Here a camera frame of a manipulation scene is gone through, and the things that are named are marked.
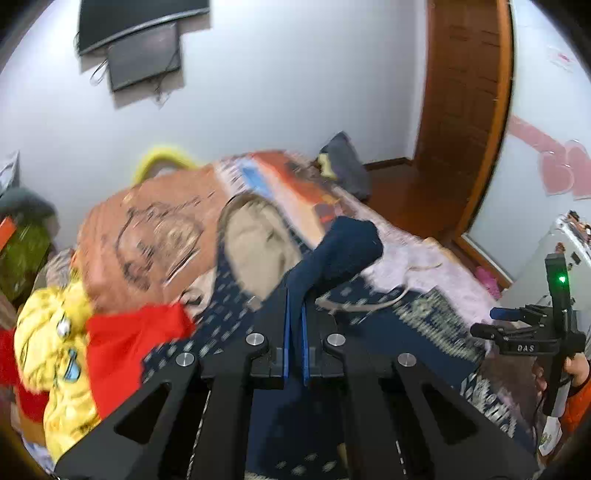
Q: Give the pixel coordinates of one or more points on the newspaper print bed quilt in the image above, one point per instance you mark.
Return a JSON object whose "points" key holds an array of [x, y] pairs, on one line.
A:
{"points": [[163, 239]]}

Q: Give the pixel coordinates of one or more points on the small black wall monitor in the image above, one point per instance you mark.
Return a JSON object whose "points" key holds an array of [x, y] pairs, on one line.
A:
{"points": [[144, 55]]}

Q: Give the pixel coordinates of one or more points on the dark red plush garment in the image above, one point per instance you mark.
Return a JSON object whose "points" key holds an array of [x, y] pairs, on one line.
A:
{"points": [[32, 404]]}

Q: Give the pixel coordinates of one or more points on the brown wooden door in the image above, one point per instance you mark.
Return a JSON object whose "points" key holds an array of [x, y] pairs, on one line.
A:
{"points": [[469, 69]]}

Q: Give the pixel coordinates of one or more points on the white sliding wardrobe door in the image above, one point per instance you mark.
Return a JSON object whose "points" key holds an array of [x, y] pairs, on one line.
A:
{"points": [[543, 167]]}

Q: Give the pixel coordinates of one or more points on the dark blue bag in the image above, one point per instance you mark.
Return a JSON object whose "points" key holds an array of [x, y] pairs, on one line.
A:
{"points": [[340, 162]]}

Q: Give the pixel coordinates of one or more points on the orange right sleeve forearm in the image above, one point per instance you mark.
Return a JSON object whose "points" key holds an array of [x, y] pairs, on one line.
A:
{"points": [[578, 401]]}

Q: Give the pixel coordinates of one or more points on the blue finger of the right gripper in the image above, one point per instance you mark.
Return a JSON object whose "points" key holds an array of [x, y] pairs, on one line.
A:
{"points": [[526, 314], [493, 333]]}

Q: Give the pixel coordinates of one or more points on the orange box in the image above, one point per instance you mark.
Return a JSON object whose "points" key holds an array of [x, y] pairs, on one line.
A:
{"points": [[7, 230]]}

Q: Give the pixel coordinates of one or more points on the person right hand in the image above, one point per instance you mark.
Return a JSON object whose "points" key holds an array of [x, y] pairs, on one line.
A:
{"points": [[577, 367]]}

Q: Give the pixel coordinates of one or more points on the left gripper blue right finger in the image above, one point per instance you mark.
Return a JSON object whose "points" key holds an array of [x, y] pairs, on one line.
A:
{"points": [[354, 379]]}

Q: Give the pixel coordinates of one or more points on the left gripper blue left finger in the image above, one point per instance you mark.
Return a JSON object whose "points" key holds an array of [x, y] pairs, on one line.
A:
{"points": [[254, 361]]}

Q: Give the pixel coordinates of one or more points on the navy patterned hooded sweater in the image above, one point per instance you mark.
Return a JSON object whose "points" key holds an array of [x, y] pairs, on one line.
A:
{"points": [[296, 432]]}

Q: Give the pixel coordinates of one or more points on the green patterned box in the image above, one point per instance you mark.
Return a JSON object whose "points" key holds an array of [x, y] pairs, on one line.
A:
{"points": [[21, 259]]}

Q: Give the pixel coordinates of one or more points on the yellow cartoon fleece blanket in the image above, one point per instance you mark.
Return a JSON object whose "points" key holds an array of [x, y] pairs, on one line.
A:
{"points": [[50, 348]]}

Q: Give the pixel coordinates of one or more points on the yellow round object behind bed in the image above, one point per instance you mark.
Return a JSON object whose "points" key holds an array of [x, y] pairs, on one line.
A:
{"points": [[162, 157]]}

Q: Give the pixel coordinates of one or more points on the large black wall television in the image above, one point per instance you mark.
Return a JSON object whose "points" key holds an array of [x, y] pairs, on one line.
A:
{"points": [[103, 21]]}

